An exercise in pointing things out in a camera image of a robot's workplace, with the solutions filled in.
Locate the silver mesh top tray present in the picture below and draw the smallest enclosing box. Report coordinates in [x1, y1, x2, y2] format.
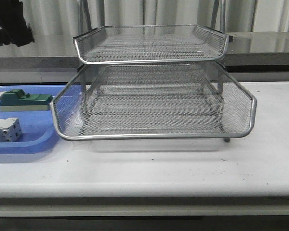
[73, 24, 230, 64]

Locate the white circuit breaker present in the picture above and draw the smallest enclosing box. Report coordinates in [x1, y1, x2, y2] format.
[0, 118, 22, 142]

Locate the silver mesh tray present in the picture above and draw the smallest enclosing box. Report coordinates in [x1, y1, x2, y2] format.
[73, 24, 230, 64]
[79, 81, 224, 133]
[50, 62, 257, 141]

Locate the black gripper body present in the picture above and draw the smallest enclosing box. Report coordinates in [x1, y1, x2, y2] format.
[0, 0, 34, 47]

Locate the green electrical switch block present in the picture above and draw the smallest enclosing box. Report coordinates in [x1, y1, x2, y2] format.
[0, 89, 53, 112]

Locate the grey metal rack frame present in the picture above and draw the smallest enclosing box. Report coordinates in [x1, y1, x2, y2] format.
[79, 81, 231, 143]

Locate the silver mesh bottom tray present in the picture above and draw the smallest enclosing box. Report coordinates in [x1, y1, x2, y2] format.
[79, 81, 224, 133]

